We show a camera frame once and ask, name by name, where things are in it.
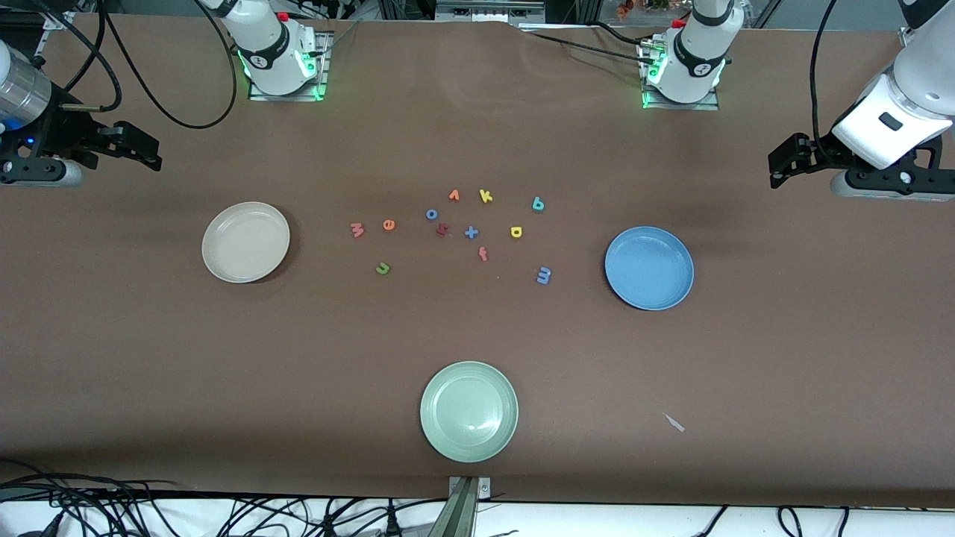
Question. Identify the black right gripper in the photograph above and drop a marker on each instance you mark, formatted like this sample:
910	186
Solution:
58	133

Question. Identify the red foam letter w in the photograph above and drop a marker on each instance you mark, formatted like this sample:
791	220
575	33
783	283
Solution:
357	230

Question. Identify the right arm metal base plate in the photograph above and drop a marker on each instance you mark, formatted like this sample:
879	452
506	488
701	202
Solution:
257	97

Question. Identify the small white paper scrap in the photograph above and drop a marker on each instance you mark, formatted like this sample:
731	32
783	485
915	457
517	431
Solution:
675	424

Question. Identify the aluminium frame behind table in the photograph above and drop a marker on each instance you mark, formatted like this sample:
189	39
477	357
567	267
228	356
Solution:
485	11

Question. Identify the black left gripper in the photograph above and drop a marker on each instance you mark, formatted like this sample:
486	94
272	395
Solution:
821	155

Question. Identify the teal foam letter b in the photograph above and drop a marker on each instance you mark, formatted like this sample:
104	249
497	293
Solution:
537	206

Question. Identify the beige brown round plate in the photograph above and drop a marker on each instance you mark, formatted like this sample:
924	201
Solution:
245	242

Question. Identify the aluminium camera post bracket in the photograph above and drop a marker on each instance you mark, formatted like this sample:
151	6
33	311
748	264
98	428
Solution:
466	514

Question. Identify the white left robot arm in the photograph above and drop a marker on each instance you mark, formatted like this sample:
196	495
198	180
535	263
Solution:
701	52

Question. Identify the blue round plate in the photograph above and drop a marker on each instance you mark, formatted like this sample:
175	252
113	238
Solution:
649	268

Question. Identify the aluminium table edge profile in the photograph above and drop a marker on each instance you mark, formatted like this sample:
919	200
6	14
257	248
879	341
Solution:
56	22

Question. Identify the blue foam letter m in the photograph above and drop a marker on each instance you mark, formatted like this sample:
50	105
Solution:
544	275

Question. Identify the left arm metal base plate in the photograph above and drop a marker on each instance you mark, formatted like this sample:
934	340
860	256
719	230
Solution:
709	107

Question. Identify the pale green round plate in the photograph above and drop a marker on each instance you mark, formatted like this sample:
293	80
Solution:
469	412

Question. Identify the aluminium table corner profile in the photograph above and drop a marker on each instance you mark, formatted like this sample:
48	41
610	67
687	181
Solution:
914	36

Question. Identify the orange object behind table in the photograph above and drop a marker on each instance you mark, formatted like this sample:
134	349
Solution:
624	9

